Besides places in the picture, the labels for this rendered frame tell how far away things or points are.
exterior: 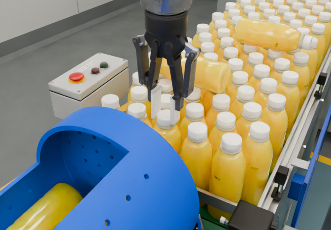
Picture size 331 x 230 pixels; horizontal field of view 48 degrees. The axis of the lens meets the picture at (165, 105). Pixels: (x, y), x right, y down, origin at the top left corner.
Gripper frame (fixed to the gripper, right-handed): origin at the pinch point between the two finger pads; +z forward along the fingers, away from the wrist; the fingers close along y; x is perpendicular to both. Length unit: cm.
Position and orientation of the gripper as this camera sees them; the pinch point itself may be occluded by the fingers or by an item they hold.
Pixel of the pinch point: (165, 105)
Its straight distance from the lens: 74.7
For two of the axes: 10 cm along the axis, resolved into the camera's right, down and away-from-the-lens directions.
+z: 0.0, 8.3, 5.6
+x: 5.0, -4.8, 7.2
